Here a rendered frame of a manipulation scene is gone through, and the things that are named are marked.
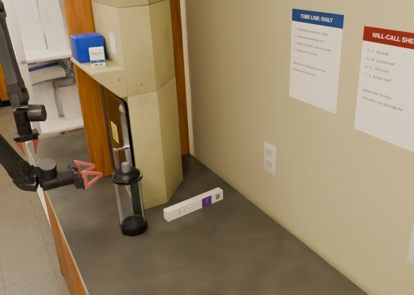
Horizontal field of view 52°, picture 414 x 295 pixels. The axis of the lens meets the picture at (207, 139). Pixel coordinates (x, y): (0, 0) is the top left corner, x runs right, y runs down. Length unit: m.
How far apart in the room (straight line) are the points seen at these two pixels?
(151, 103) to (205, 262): 0.59
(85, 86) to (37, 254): 1.69
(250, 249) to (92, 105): 0.91
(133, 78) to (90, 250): 0.61
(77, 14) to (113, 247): 0.91
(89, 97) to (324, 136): 1.02
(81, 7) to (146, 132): 0.57
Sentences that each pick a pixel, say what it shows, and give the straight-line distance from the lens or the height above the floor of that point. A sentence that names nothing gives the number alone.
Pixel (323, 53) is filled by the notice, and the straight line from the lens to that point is 1.28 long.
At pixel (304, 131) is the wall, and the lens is 1.40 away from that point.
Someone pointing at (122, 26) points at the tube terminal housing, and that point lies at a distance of 1.49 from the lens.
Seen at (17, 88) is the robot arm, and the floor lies 1.39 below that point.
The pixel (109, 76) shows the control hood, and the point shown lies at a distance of 1.50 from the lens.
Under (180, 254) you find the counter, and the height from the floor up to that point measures 0.94.
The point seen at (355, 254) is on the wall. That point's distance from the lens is 1.41.
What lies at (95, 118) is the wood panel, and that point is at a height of 1.22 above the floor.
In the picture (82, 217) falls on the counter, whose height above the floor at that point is 0.94.
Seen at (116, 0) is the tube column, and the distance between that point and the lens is 1.48.
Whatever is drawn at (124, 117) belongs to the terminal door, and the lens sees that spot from 1.58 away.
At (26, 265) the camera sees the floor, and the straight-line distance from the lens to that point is 3.23.
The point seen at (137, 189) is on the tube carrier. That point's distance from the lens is 1.51.
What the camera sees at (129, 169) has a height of 1.19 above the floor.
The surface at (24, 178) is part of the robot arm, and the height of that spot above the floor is 1.18.
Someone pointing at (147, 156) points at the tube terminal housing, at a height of 1.17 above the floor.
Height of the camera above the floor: 1.86
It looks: 23 degrees down
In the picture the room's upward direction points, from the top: 3 degrees counter-clockwise
